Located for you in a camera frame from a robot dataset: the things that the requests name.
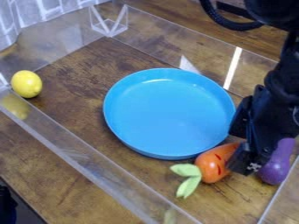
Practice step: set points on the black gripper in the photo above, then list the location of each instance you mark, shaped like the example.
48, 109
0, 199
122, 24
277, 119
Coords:
263, 121

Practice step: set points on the orange toy carrot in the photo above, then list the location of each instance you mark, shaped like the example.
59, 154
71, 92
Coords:
209, 169

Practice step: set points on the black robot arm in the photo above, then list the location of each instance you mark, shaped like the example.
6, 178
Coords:
281, 13

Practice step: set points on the purple toy eggplant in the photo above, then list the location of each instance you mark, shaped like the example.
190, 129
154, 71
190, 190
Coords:
274, 172

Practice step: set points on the blue round plate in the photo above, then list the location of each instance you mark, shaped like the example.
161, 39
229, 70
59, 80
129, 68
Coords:
169, 113

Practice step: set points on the yellow toy lemon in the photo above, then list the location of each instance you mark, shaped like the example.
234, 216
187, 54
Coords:
27, 84

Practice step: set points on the clear acrylic tray enclosure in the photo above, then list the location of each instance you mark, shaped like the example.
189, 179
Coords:
62, 159

